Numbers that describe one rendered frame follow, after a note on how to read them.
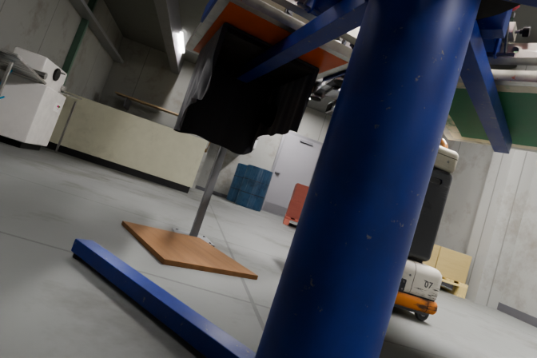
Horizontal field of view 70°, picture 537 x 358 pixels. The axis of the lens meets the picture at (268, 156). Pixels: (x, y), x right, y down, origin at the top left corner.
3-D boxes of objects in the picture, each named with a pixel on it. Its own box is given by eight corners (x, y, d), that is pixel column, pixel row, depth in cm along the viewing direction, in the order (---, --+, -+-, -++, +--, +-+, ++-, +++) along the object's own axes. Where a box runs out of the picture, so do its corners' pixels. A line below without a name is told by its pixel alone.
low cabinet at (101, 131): (77, 152, 796) (93, 109, 806) (192, 189, 836) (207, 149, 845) (37, 145, 597) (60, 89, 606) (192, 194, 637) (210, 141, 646)
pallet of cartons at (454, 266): (467, 300, 402) (479, 259, 406) (400, 278, 389) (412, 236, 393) (407, 271, 517) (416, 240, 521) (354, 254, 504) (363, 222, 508)
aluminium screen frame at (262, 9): (184, 49, 201) (187, 42, 201) (281, 92, 221) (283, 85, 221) (222, -8, 127) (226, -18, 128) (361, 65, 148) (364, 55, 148)
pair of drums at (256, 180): (254, 208, 947) (265, 172, 957) (262, 212, 825) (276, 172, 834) (224, 198, 935) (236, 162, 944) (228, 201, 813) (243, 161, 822)
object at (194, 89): (172, 129, 189) (200, 49, 193) (179, 131, 190) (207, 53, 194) (188, 123, 146) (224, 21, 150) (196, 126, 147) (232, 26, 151)
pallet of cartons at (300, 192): (272, 217, 784) (284, 181, 792) (317, 232, 795) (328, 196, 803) (284, 224, 656) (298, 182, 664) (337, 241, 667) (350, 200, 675)
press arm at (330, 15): (235, 78, 189) (239, 67, 190) (246, 83, 192) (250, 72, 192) (418, -29, 74) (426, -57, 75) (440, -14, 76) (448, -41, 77)
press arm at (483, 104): (493, 151, 172) (497, 139, 173) (509, 153, 169) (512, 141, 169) (415, -24, 77) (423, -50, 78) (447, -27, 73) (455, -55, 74)
